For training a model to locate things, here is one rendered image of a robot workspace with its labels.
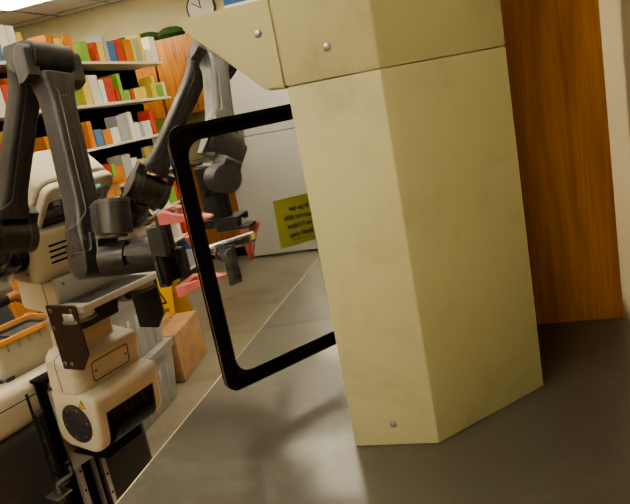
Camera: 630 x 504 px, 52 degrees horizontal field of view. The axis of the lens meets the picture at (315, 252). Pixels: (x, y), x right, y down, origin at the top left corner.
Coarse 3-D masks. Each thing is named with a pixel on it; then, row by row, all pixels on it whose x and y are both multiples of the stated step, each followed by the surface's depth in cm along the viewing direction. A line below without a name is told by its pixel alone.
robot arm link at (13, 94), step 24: (48, 48) 115; (24, 96) 121; (24, 120) 123; (24, 144) 125; (0, 168) 128; (24, 168) 127; (0, 192) 128; (24, 192) 130; (0, 216) 128; (24, 216) 132; (0, 240) 129
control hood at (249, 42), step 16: (192, 16) 76; (208, 16) 75; (224, 16) 75; (240, 16) 74; (256, 16) 74; (272, 16) 74; (192, 32) 76; (208, 32) 76; (224, 32) 75; (240, 32) 75; (256, 32) 74; (272, 32) 74; (208, 48) 76; (224, 48) 76; (240, 48) 75; (256, 48) 75; (272, 48) 74; (240, 64) 76; (256, 64) 75; (272, 64) 75; (256, 80) 76; (272, 80) 75
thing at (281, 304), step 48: (192, 144) 90; (240, 144) 95; (288, 144) 100; (240, 192) 95; (288, 192) 101; (240, 240) 96; (288, 240) 101; (240, 288) 97; (288, 288) 102; (240, 336) 97; (288, 336) 103
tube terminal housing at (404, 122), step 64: (320, 0) 72; (384, 0) 72; (448, 0) 76; (320, 64) 74; (384, 64) 72; (448, 64) 77; (320, 128) 76; (384, 128) 74; (448, 128) 78; (512, 128) 84; (320, 192) 78; (384, 192) 76; (448, 192) 79; (512, 192) 85; (320, 256) 80; (384, 256) 78; (448, 256) 80; (512, 256) 86; (384, 320) 80; (448, 320) 82; (512, 320) 88; (384, 384) 83; (448, 384) 83; (512, 384) 89
